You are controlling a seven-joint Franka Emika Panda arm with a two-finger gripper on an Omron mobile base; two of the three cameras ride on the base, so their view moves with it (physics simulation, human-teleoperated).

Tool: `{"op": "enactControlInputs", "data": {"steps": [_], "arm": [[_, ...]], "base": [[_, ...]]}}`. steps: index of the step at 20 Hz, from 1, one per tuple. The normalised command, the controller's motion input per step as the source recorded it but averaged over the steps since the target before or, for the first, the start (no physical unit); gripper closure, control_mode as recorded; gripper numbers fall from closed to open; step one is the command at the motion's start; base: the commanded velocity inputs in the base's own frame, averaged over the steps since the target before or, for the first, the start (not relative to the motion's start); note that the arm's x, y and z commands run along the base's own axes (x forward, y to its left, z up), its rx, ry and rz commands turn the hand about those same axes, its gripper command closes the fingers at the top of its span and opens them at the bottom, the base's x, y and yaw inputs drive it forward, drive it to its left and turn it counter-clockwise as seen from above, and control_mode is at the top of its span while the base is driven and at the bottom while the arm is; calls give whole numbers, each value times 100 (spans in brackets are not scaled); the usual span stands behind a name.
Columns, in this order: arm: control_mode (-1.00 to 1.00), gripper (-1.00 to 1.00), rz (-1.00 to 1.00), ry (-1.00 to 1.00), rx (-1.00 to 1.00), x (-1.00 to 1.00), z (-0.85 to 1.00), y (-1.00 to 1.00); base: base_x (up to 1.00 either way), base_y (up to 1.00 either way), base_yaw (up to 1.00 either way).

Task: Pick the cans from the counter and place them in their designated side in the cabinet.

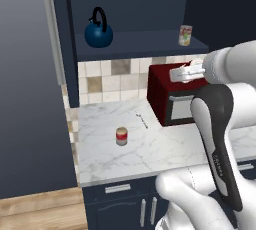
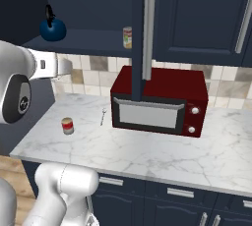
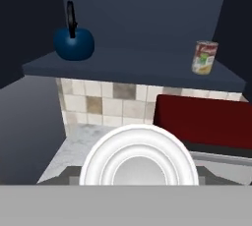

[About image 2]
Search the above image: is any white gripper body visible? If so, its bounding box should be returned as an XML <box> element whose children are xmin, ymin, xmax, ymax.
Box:
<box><xmin>55</xmin><ymin>53</ymin><xmax>74</xmax><ymax>78</ymax></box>

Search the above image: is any dark blue base cabinet door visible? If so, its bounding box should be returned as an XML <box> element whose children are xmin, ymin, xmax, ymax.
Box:
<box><xmin>143</xmin><ymin>199</ymin><xmax>213</xmax><ymax>226</ymax></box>
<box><xmin>210</xmin><ymin>208</ymin><xmax>252</xmax><ymax>226</ymax></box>
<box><xmin>90</xmin><ymin>193</ymin><xmax>146</xmax><ymax>226</ymax></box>

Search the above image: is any red and white can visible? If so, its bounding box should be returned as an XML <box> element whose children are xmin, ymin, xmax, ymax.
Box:
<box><xmin>61</xmin><ymin>117</ymin><xmax>75</xmax><ymax>136</ymax></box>

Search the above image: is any silver fork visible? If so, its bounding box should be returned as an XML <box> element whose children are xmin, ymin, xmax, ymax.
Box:
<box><xmin>99</xmin><ymin>107</ymin><xmax>108</xmax><ymax>127</ymax></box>

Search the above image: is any yellow and red can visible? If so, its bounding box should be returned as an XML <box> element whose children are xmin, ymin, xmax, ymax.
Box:
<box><xmin>122</xmin><ymin>26</ymin><xmax>133</xmax><ymax>50</ymax></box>

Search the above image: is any microwave door with window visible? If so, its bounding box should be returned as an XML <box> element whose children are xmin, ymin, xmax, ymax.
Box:
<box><xmin>110</xmin><ymin>92</ymin><xmax>188</xmax><ymax>136</ymax></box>

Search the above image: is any red microwave oven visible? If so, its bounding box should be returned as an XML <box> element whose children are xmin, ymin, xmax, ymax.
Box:
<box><xmin>109</xmin><ymin>65</ymin><xmax>210</xmax><ymax>139</ymax></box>

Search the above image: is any dark blue drawer front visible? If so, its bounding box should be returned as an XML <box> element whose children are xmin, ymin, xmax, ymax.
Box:
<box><xmin>95</xmin><ymin>171</ymin><xmax>147</xmax><ymax>199</ymax></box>
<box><xmin>216</xmin><ymin>192</ymin><xmax>252</xmax><ymax>218</ymax></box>
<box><xmin>144</xmin><ymin>179</ymin><xmax>220</xmax><ymax>208</ymax></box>

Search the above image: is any blue kettle with black handle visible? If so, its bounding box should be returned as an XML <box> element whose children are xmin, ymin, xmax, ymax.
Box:
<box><xmin>39</xmin><ymin>4</ymin><xmax>68</xmax><ymax>42</ymax></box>

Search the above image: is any dark blue open wall cabinet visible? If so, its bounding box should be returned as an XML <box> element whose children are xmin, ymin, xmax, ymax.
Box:
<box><xmin>4</xmin><ymin>0</ymin><xmax>146</xmax><ymax>59</ymax></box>

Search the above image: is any long silver cabinet handle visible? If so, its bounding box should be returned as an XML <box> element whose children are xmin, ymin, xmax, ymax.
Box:
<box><xmin>234</xmin><ymin>0</ymin><xmax>252</xmax><ymax>55</ymax></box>
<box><xmin>142</xmin><ymin>0</ymin><xmax>157</xmax><ymax>82</ymax></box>

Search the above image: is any silver microwave door handle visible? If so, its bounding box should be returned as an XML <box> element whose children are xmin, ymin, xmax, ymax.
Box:
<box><xmin>112</xmin><ymin>97</ymin><xmax>186</xmax><ymax>111</ymax></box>

